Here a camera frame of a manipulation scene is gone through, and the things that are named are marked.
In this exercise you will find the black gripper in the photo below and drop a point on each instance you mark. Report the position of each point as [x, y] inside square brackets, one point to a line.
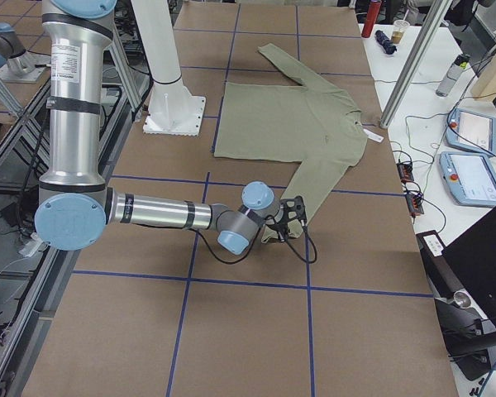
[278, 228]

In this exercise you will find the olive green long-sleeve shirt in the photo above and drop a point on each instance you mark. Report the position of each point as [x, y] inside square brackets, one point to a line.
[313, 123]

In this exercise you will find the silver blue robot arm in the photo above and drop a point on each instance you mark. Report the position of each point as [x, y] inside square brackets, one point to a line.
[17, 64]
[75, 202]

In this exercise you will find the white shirt hang tag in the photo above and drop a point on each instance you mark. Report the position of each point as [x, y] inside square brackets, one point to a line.
[373, 136]

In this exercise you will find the lower orange electronics board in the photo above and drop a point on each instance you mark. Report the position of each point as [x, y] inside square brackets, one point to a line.
[414, 203]

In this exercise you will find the orange electronics board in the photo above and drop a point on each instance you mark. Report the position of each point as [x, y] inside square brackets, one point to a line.
[405, 172]
[414, 203]

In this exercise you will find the upper orange electronics board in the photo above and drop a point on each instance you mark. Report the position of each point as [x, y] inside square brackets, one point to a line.
[405, 172]

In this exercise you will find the black box white label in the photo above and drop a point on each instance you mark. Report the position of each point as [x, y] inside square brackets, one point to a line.
[439, 272]

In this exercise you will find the near blue teach pendant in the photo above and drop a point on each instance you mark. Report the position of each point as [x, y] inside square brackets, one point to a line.
[470, 178]

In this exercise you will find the blue teach pendant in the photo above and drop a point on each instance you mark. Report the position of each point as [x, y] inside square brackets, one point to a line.
[470, 178]
[471, 131]

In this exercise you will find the far blue teach pendant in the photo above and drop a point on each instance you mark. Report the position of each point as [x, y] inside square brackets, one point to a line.
[471, 131]

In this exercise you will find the folded navy umbrella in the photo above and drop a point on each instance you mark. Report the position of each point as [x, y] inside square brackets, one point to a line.
[385, 42]

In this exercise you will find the clear grey water bottle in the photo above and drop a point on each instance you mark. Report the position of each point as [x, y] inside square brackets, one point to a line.
[456, 69]

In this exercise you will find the iced coffee plastic cup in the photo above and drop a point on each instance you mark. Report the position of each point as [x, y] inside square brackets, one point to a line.
[399, 28]

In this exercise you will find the red water bottle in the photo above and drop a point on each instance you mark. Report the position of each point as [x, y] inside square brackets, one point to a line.
[371, 17]

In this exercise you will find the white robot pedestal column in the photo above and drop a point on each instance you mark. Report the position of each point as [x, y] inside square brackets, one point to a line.
[172, 109]

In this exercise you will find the aluminium frame post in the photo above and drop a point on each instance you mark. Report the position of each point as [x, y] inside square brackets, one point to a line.
[424, 38]

